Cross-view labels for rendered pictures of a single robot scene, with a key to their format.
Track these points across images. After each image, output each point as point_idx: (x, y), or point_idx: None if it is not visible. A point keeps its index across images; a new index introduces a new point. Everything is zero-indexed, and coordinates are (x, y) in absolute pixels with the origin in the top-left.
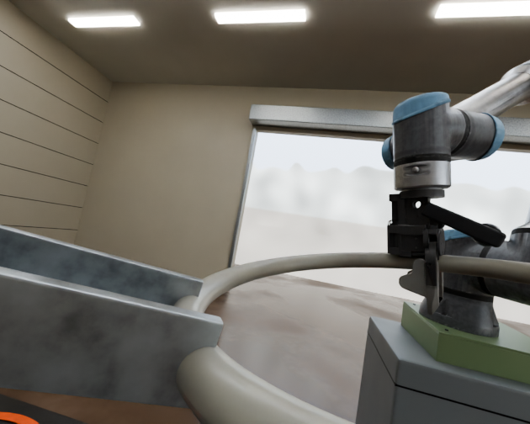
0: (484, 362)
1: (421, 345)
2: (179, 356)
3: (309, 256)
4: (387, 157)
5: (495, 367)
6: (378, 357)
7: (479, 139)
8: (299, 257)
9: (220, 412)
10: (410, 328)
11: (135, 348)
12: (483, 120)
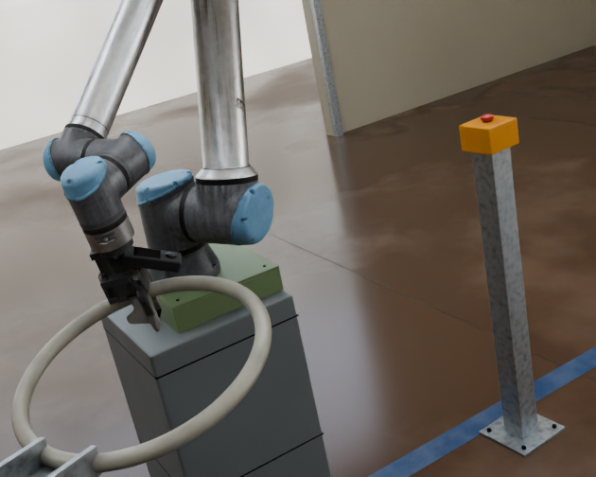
0: (213, 309)
1: (164, 321)
2: (91, 464)
3: (49, 347)
4: (57, 177)
5: (221, 308)
6: (130, 356)
7: (139, 175)
8: (43, 355)
9: (119, 462)
10: None
11: (80, 471)
12: (135, 159)
